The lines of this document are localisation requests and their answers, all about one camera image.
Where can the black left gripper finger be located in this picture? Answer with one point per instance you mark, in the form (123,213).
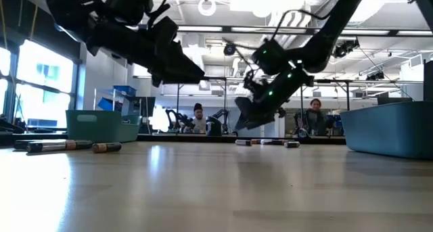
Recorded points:
(169,77)
(181,63)

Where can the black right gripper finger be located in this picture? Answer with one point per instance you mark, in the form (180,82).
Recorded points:
(262,118)
(247,108)

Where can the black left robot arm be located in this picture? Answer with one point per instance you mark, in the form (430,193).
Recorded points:
(67,8)

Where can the black background robot arm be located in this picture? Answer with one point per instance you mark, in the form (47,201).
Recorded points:
(170,118)
(297,122)
(221,113)

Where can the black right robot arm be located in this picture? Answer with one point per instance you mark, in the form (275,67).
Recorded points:
(338,19)

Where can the black cylindrical device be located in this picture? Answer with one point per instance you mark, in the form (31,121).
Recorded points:
(213,128)

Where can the blue storage bin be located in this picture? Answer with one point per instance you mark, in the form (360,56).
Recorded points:
(108,104)
(125,90)

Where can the person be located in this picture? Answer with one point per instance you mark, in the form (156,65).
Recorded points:
(199,120)
(315,117)

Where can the green plastic bin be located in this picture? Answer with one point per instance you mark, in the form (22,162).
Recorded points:
(98,127)

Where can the bright window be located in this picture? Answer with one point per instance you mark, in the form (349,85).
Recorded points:
(4,80)
(44,86)

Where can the long ceiling light bar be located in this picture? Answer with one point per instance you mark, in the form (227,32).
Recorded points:
(372,31)

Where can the dark flat monitor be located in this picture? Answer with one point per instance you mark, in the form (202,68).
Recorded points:
(394,99)

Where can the blue plastic bin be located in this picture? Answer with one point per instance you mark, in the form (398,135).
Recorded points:
(389,130)

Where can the black desk equipment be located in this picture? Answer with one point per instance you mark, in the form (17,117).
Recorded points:
(8,127)

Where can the black panel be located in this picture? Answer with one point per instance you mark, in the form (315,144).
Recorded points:
(428,80)

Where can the black overhead rig frame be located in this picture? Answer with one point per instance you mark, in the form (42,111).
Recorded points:
(178,100)

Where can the black dome camera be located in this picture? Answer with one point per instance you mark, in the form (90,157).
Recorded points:
(229,49)

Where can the black aluminium table frame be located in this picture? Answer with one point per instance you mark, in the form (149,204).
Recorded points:
(189,139)

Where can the black rig-mounted camera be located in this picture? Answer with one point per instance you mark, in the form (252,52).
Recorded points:
(375,76)
(345,48)

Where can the white wall air unit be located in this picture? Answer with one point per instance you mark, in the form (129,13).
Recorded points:
(416,60)

